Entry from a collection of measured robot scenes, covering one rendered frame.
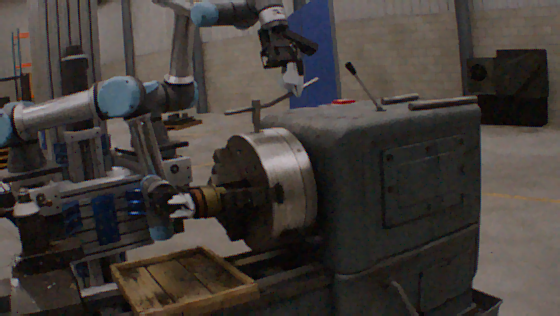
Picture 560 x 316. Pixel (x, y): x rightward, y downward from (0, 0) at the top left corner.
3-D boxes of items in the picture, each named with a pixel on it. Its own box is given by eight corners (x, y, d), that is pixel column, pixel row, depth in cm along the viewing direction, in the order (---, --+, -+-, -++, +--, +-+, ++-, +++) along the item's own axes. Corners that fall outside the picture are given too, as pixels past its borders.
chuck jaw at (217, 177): (248, 186, 139) (233, 149, 144) (253, 176, 135) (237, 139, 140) (210, 193, 134) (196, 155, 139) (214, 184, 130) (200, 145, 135)
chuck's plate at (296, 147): (261, 220, 158) (256, 119, 149) (318, 257, 131) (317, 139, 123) (251, 222, 156) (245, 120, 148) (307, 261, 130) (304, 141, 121)
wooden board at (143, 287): (205, 256, 151) (204, 244, 150) (260, 298, 120) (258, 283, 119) (112, 277, 137) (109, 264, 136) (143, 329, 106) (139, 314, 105)
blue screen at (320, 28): (272, 136, 1027) (262, 19, 985) (312, 131, 1036) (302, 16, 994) (313, 179, 625) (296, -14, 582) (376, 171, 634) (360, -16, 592)
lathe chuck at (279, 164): (251, 222, 156) (245, 120, 148) (307, 261, 130) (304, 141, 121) (224, 228, 152) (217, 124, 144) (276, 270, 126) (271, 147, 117)
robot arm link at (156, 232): (177, 230, 160) (172, 196, 158) (173, 241, 149) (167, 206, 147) (154, 231, 159) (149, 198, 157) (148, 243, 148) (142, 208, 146)
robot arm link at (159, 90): (127, 120, 187) (123, 84, 185) (157, 114, 195) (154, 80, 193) (138, 120, 178) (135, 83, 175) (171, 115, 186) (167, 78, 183)
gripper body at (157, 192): (160, 221, 129) (149, 211, 139) (191, 215, 133) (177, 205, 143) (156, 192, 127) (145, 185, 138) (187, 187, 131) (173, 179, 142)
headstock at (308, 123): (396, 197, 196) (391, 96, 189) (488, 221, 154) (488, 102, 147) (260, 234, 168) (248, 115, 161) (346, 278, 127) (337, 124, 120)
